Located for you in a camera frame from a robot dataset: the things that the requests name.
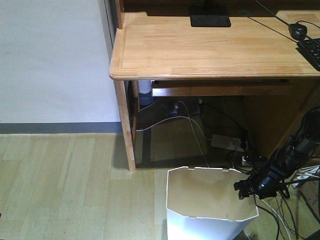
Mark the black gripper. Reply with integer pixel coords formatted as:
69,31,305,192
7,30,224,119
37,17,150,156
233,149,298,200

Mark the white plastic trash bin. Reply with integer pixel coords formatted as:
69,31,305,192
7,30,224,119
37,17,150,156
166,166,259,240

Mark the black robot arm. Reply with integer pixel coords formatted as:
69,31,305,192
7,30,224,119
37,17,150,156
233,106,320,200

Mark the white power strip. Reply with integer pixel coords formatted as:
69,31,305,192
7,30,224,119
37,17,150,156
294,165,320,181
211,134,247,153

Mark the white power strip right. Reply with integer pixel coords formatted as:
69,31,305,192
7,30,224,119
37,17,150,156
294,165,320,181

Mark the wooden desk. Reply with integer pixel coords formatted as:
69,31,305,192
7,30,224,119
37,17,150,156
109,0,320,172

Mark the white cylinder under desk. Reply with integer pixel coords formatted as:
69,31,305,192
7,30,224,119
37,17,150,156
138,80,157,106

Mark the black keyboard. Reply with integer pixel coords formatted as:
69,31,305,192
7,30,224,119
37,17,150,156
297,38,320,71

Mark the black computer mouse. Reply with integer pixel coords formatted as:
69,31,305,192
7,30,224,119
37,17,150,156
288,23,308,41

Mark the black monitor stand base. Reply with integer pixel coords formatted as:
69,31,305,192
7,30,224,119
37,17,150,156
188,0,232,28

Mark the black cable on floor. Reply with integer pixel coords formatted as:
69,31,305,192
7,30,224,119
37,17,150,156
254,194,308,240

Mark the white cable under desk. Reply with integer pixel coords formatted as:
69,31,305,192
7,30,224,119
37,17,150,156
136,100,211,168

